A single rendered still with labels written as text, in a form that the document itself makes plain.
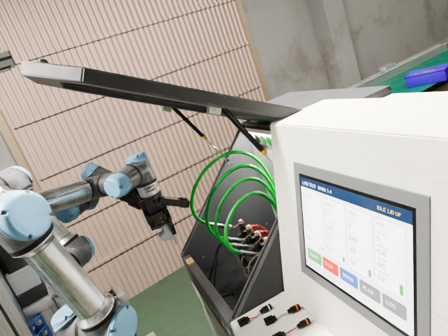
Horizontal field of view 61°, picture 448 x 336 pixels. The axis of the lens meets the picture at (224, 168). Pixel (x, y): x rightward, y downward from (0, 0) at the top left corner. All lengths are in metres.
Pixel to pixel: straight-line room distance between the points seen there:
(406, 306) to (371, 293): 0.11
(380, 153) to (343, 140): 0.12
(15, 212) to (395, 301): 0.85
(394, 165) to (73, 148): 2.96
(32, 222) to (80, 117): 2.56
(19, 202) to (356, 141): 0.76
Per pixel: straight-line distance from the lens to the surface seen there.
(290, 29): 4.65
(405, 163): 0.81
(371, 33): 5.59
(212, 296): 1.59
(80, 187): 1.29
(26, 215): 0.97
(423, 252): 0.83
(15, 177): 1.84
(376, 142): 0.85
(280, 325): 1.29
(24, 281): 1.47
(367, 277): 0.98
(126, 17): 3.71
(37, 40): 3.53
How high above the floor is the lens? 1.80
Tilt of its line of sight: 16 degrees down
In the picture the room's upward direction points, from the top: 20 degrees counter-clockwise
